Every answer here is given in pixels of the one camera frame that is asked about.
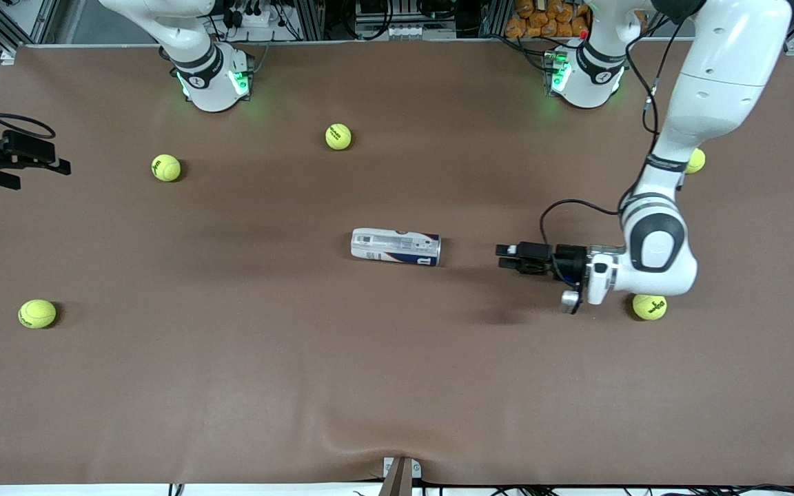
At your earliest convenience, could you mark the white blue tennis ball can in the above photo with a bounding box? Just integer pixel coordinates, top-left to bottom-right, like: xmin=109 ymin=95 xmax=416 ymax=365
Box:
xmin=350 ymin=227 xmax=443 ymax=268

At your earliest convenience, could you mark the orange packets pile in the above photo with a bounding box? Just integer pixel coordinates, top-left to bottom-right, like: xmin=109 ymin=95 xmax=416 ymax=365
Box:
xmin=505 ymin=0 xmax=592 ymax=39

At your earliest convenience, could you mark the electronics unit with white terminals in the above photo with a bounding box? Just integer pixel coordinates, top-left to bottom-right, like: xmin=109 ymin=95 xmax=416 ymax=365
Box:
xmin=354 ymin=0 xmax=458 ymax=41

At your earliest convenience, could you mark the white power strip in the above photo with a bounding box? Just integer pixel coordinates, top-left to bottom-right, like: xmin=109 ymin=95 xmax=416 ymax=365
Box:
xmin=223 ymin=0 xmax=281 ymax=30

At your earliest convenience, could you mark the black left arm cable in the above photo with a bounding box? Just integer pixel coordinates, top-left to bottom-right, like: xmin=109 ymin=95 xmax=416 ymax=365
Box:
xmin=540 ymin=10 xmax=691 ymax=247

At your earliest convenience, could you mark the aluminium frame post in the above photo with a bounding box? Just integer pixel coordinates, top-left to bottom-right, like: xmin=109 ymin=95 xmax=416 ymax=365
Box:
xmin=292 ymin=0 xmax=327 ymax=41
xmin=478 ymin=0 xmax=512 ymax=39

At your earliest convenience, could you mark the metal bracket with brown strip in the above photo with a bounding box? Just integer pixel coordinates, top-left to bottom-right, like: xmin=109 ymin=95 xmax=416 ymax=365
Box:
xmin=378 ymin=456 xmax=423 ymax=496

